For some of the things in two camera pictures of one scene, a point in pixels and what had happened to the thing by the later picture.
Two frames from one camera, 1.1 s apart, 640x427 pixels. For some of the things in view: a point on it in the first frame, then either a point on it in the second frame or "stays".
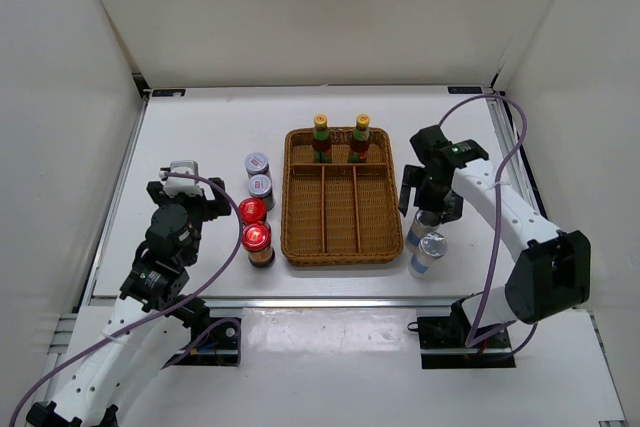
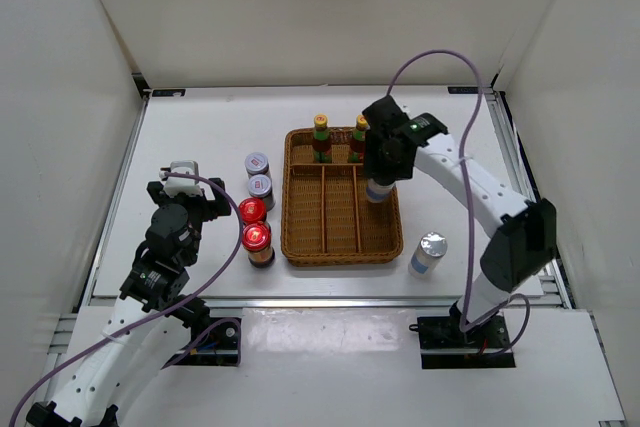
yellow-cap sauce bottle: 360,139 stays
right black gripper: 450,207 -> 373,165
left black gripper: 212,207 stays
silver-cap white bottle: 426,221 -> 376,192
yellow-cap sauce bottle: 322,143 stays
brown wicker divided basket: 340,213 stays
